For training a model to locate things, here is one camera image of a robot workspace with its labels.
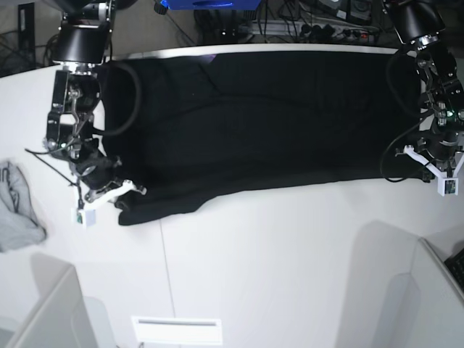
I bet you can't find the blue box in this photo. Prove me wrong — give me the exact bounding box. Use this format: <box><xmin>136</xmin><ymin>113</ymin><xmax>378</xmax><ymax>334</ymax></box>
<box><xmin>160</xmin><ymin>0</ymin><xmax>261</xmax><ymax>11</ymax></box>

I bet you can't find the white bin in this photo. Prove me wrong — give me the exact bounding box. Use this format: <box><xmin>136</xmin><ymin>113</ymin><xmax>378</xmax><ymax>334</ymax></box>
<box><xmin>1</xmin><ymin>263</ymin><xmax>117</xmax><ymax>347</ymax></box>
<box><xmin>377</xmin><ymin>239</ymin><xmax>463</xmax><ymax>347</ymax></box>

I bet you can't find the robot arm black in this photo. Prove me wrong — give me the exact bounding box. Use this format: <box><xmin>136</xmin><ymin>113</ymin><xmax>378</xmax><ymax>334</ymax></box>
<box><xmin>33</xmin><ymin>1</ymin><xmax>146</xmax><ymax>194</ymax></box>
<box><xmin>382</xmin><ymin>1</ymin><xmax>463</xmax><ymax>167</ymax></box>

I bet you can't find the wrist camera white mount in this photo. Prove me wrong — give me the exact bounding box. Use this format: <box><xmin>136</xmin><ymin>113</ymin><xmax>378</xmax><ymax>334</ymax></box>
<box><xmin>73</xmin><ymin>179</ymin><xmax>146</xmax><ymax>228</ymax></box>
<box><xmin>395</xmin><ymin>144</ymin><xmax>463</xmax><ymax>196</ymax></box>

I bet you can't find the black monitor stand left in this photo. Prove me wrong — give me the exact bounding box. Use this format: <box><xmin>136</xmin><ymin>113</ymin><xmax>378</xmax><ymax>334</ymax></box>
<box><xmin>17</xmin><ymin>2</ymin><xmax>36</xmax><ymax>53</ymax></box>

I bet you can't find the black T-shirt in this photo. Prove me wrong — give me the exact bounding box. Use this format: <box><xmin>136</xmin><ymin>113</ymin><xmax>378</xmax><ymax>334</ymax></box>
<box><xmin>103</xmin><ymin>51</ymin><xmax>420</xmax><ymax>226</ymax></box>

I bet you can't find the black keyboard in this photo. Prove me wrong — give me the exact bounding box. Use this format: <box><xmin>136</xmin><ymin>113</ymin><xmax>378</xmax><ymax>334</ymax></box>
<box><xmin>444</xmin><ymin>249</ymin><xmax>464</xmax><ymax>291</ymax></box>

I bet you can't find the white bin left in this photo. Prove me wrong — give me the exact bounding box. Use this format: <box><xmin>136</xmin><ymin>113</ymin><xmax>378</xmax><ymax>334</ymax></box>
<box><xmin>1</xmin><ymin>263</ymin><xmax>117</xmax><ymax>347</ymax></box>

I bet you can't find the white bin right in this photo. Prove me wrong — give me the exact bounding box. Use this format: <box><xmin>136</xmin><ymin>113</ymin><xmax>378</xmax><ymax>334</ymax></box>
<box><xmin>377</xmin><ymin>239</ymin><xmax>463</xmax><ymax>347</ymax></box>

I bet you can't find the grey crumpled cloth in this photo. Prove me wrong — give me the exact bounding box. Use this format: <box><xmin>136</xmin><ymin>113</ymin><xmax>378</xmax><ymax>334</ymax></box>
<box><xmin>1</xmin><ymin>161</ymin><xmax>47</xmax><ymax>253</ymax></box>

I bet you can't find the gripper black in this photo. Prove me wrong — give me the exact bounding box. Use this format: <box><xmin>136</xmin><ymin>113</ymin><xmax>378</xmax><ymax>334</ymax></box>
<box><xmin>68</xmin><ymin>139</ymin><xmax>122</xmax><ymax>191</ymax></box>
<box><xmin>417</xmin><ymin>126</ymin><xmax>461</xmax><ymax>170</ymax></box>

